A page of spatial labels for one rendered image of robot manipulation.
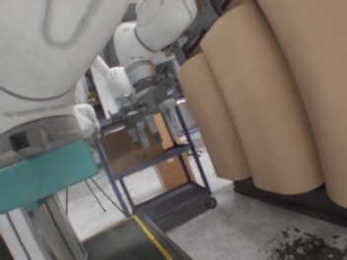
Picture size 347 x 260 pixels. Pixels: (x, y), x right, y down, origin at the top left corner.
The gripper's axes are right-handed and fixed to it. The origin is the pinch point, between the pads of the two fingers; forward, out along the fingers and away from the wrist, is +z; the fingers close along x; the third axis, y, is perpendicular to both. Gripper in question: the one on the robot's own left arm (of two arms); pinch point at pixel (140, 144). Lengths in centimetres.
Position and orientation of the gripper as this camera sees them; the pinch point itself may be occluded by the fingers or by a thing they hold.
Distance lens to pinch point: 77.2
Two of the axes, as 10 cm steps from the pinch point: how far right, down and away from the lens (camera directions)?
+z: 3.7, 9.3, 0.1
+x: -4.4, 1.6, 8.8
